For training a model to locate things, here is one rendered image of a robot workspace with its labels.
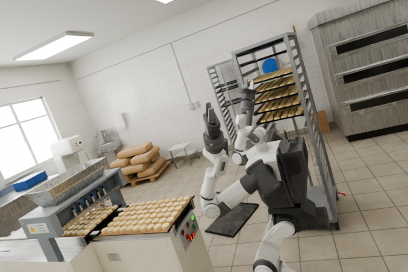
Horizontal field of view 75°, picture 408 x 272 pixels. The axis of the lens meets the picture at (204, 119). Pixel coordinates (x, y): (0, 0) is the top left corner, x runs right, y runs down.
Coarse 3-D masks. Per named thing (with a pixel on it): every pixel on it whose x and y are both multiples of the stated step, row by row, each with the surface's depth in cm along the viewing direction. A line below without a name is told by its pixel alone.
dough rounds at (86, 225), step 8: (104, 208) 222; (112, 208) 217; (88, 216) 217; (96, 216) 212; (104, 216) 207; (72, 224) 212; (80, 224) 208; (88, 224) 202; (96, 224) 201; (64, 232) 202; (72, 232) 197; (80, 232) 192; (88, 232) 191
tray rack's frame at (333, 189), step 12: (276, 36) 212; (288, 36) 264; (252, 48) 222; (276, 60) 277; (300, 60) 266; (312, 108) 274; (324, 144) 279; (312, 192) 287; (324, 204) 261; (336, 204) 259; (336, 216) 239
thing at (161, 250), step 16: (176, 224) 176; (96, 240) 190; (112, 240) 182; (128, 240) 177; (144, 240) 171; (160, 240) 166; (176, 240) 166; (192, 240) 183; (112, 256) 186; (128, 256) 180; (144, 256) 175; (160, 256) 169; (176, 256) 165; (192, 256) 179; (208, 256) 197
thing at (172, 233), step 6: (174, 228) 163; (90, 234) 190; (138, 234) 173; (144, 234) 171; (150, 234) 169; (156, 234) 167; (162, 234) 165; (168, 234) 163; (174, 234) 162; (0, 240) 239; (6, 240) 235; (90, 240) 192
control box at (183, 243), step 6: (186, 216) 182; (186, 222) 176; (192, 222) 183; (180, 228) 169; (186, 228) 175; (198, 228) 187; (180, 234) 167; (180, 240) 166; (186, 240) 171; (180, 246) 168; (186, 246) 170
